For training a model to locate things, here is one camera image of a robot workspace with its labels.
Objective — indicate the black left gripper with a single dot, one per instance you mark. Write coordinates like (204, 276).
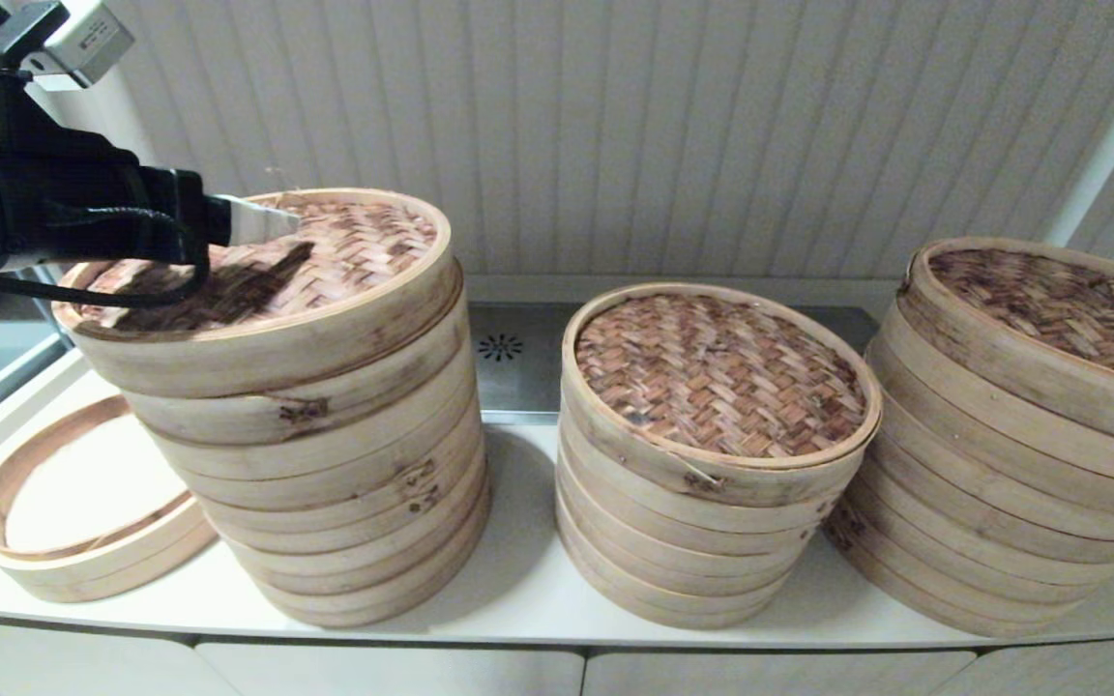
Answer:
(83, 193)

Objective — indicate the light woven bamboo steamer lid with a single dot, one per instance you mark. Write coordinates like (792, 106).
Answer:
(364, 242)

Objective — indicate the tall left steamer stack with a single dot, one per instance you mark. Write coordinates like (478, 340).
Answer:
(228, 420)

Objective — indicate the bamboo steamer basket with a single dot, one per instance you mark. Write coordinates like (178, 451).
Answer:
(373, 437)
(1002, 452)
(12, 454)
(373, 471)
(1002, 493)
(1002, 409)
(1002, 570)
(712, 518)
(373, 607)
(373, 505)
(373, 538)
(712, 618)
(712, 568)
(712, 594)
(1002, 532)
(1002, 614)
(712, 543)
(373, 572)
(156, 570)

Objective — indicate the dark woven bamboo steamer lid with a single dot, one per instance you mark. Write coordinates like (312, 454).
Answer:
(1050, 309)
(712, 377)

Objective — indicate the stainless steel drain panel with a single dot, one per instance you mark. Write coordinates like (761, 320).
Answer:
(518, 377)

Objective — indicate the beige cabinet door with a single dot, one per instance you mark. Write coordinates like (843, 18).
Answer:
(54, 664)
(1079, 667)
(770, 676)
(393, 673)

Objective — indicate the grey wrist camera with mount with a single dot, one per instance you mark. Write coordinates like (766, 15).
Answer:
(83, 39)

